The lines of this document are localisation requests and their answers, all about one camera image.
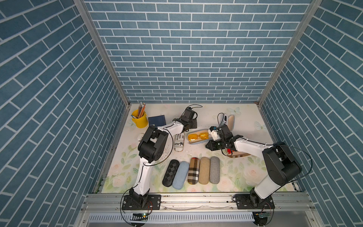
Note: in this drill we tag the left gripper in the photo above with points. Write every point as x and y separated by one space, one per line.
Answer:
194 120

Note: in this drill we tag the coloured pencils bundle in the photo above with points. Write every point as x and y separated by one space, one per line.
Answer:
141 110

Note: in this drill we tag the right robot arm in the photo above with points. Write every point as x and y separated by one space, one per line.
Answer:
281 164

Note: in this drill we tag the grey case tortoise sunglasses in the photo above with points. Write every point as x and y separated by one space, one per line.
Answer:
214 172

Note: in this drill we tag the light blue denim case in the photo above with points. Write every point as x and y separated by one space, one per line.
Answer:
181 175

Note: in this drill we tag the light blue case white sunglasses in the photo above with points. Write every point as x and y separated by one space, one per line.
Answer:
230 122

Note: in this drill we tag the blue case yellow glasses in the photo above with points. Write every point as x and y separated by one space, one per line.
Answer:
198 142

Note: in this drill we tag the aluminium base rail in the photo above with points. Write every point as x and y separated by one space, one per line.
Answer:
283 209

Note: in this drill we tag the plaid beige glasses case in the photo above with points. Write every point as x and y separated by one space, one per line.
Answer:
193 173

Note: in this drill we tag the beige case purple glasses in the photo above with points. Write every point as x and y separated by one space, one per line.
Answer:
204 170

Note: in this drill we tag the yellow tinted glasses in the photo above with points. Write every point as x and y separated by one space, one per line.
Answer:
193 137

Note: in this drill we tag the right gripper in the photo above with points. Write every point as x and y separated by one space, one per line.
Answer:
211 147

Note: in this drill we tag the flag pattern glasses case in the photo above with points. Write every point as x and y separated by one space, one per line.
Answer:
179 142

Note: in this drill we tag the black glasses case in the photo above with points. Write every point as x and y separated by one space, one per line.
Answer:
170 173

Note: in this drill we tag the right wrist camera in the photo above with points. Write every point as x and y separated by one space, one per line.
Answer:
213 133

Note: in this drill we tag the yellow pencil cup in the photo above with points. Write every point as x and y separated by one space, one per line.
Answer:
141 122

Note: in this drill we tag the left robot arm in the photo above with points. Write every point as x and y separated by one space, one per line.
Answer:
151 149

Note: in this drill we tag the dark blue book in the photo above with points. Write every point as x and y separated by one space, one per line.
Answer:
157 121

